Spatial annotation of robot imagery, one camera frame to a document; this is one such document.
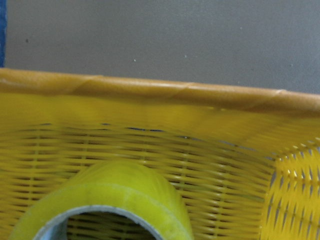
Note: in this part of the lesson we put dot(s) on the yellow packing tape roll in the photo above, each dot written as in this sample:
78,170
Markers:
123,188

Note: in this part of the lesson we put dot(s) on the yellow woven plastic basket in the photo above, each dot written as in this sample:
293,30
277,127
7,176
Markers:
246,161

